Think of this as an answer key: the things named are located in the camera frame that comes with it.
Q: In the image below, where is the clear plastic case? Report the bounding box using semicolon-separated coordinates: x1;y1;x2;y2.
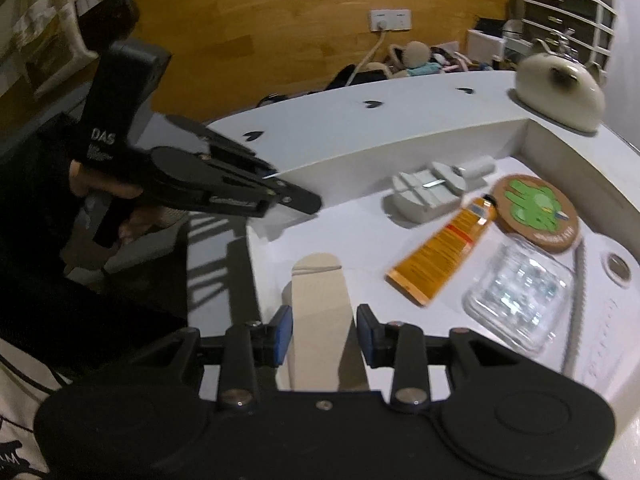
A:
462;242;577;357

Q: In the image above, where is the cork coaster with green frog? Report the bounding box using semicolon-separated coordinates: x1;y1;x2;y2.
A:
487;174;580;257

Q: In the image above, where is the person's left hand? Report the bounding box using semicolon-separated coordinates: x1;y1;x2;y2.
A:
69;159;172;242

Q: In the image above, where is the striped cloth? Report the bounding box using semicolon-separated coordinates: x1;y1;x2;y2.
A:
14;0;87;98

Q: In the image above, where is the person's white printed shirt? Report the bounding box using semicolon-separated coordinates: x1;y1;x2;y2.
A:
0;335;77;480

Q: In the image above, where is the white power cable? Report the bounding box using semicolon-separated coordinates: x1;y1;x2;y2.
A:
344;27;387;88

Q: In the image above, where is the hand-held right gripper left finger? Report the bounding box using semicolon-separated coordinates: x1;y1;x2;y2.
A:
144;304;295;412

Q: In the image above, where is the beige plush toy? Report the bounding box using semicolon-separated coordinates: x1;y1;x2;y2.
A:
390;42;432;79

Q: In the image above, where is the small chrome faucet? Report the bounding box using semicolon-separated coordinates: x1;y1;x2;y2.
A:
542;30;584;64

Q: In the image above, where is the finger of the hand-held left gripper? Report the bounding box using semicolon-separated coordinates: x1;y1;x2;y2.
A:
201;156;323;219
166;115;278;178

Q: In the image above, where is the grey-white plastic tool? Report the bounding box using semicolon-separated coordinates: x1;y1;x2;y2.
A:
390;161;469;224

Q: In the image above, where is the cream cat-shaped ceramic pot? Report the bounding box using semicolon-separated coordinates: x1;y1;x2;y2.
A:
515;52;607;134

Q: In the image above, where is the white storage box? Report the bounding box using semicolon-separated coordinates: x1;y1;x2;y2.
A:
467;29;507;62

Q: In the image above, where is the white drawer cabinet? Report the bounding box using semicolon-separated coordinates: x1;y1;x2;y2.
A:
522;0;617;69

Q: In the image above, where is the white ribbed device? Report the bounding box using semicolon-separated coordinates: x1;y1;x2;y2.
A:
560;235;640;392

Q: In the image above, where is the wooden stick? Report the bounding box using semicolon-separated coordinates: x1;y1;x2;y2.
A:
290;251;372;393

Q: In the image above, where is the orange tube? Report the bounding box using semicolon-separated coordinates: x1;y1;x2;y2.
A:
385;195;499;307

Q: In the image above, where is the white cardboard box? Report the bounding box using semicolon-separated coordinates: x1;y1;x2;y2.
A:
205;112;640;403

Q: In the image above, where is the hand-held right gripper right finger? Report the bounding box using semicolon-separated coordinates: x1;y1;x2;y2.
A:
356;304;512;412

